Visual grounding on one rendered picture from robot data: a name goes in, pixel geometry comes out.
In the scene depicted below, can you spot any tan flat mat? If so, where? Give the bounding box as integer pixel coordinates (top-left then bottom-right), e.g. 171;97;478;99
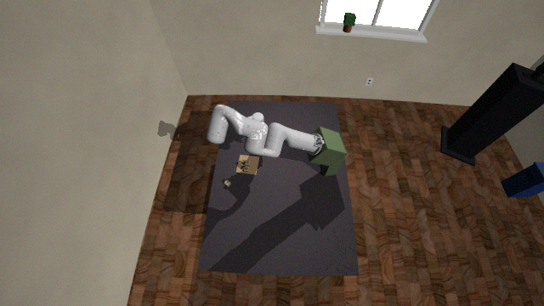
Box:
236;155;259;175

